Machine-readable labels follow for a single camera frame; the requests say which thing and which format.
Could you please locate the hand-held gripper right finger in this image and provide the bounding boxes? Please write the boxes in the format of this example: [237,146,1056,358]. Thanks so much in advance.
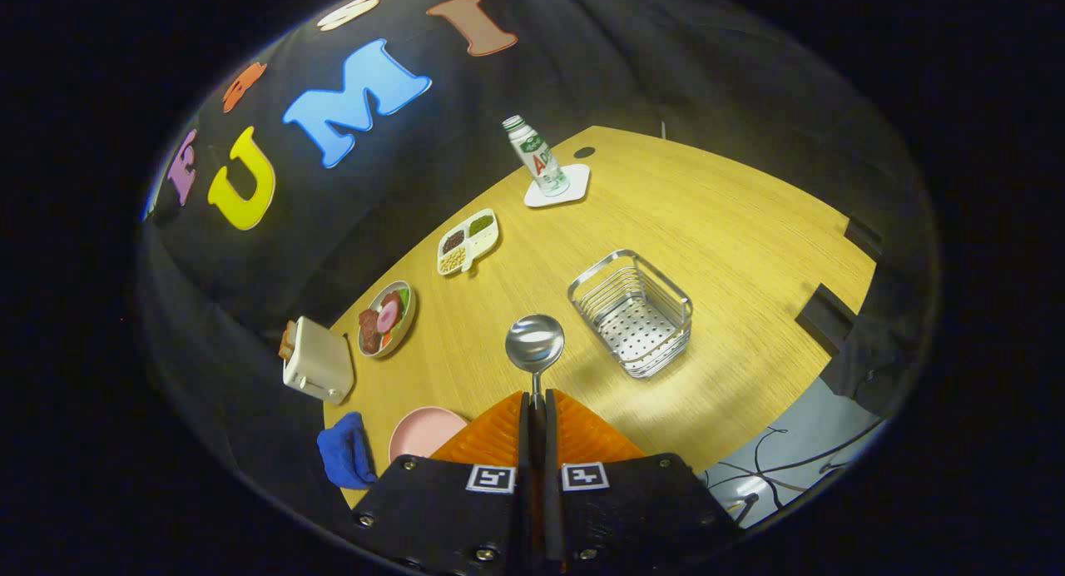
[545,389,741,573]

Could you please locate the metal spoon with wooden handle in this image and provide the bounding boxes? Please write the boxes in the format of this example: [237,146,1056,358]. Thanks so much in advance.
[505,314,566,444]

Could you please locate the black table clamp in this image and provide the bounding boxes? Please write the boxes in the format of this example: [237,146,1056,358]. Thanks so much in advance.
[795,283,858,356]
[845,216,884,261]

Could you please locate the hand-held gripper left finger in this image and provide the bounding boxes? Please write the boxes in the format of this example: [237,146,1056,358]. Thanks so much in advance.
[349,390,533,576]

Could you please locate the pink plate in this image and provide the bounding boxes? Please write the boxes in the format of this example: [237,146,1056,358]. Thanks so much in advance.
[389,406,468,464]

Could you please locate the white green-label bottle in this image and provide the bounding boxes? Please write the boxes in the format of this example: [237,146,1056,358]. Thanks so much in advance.
[502,115,571,197]

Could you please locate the white divided bean tray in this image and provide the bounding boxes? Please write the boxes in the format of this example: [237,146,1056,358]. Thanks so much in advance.
[437,208,501,276]

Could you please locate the black floor cables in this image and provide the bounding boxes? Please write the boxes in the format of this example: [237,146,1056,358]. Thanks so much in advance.
[707,418,883,519]

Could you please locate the white toaster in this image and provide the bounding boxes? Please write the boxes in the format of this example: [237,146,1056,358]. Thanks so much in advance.
[282,315,355,405]

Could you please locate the metal wire basket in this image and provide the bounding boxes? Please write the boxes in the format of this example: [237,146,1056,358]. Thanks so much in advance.
[567,249,694,380]

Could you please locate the white square coaster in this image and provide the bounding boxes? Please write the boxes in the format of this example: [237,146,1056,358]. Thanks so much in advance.
[523,163,592,208]

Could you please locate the blue cloth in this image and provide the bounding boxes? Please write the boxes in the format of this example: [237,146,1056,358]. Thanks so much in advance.
[316,411,377,490]

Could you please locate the plate of mixed food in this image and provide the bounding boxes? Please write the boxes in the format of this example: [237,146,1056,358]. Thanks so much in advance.
[357,281,417,360]

